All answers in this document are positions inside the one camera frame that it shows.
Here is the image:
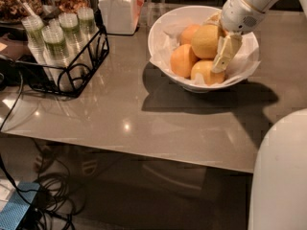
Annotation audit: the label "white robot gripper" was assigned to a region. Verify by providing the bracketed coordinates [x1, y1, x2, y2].
[205, 0, 266, 73]

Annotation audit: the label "yellowish top orange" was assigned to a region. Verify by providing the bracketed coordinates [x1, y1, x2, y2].
[191, 24, 224, 58]

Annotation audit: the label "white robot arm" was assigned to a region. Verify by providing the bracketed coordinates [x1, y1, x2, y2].
[207, 0, 307, 230]

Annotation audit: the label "white ceramic bowl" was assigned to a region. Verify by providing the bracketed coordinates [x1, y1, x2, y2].
[147, 5, 261, 94]

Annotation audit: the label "back left orange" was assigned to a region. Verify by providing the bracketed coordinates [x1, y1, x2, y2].
[179, 24, 200, 45]

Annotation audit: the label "white paper bowl liner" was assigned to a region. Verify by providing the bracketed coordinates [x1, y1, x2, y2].
[148, 11, 262, 88]

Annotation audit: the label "front bottom orange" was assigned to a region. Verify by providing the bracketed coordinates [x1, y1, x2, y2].
[191, 59, 225, 85]

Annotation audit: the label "left front orange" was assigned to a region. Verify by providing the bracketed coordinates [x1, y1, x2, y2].
[170, 44, 199, 78]

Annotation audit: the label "bowl of dried snacks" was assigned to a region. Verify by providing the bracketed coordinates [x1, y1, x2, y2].
[0, 0, 43, 23]

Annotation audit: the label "white ceramic lidded jar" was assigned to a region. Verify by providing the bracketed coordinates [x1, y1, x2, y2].
[99, 0, 138, 35]

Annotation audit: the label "plastic cup stack right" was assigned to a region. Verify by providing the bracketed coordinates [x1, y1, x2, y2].
[77, 7, 97, 38]

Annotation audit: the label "plastic cup stack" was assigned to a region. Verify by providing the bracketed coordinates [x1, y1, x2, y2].
[41, 26, 74, 92]
[59, 12, 83, 54]
[21, 15, 46, 64]
[77, 7, 97, 38]

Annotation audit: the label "plastic cup stack middle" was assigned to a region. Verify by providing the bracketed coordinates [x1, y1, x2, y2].
[59, 12, 83, 54]

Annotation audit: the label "tray of brown snacks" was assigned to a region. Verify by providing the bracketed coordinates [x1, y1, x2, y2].
[56, 0, 88, 13]

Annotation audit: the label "plastic cup stack front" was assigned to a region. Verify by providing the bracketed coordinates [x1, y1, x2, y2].
[41, 26, 74, 92]

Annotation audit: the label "plastic cup stack left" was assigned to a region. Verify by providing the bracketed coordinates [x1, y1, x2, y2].
[21, 15, 46, 64]

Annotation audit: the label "blue box on floor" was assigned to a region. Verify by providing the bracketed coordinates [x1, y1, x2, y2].
[0, 179, 39, 230]

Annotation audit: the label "black wire basket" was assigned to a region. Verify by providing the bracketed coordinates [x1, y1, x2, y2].
[14, 10, 109, 97]

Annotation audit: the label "black cables on floor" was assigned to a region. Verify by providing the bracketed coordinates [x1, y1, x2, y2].
[0, 53, 87, 230]

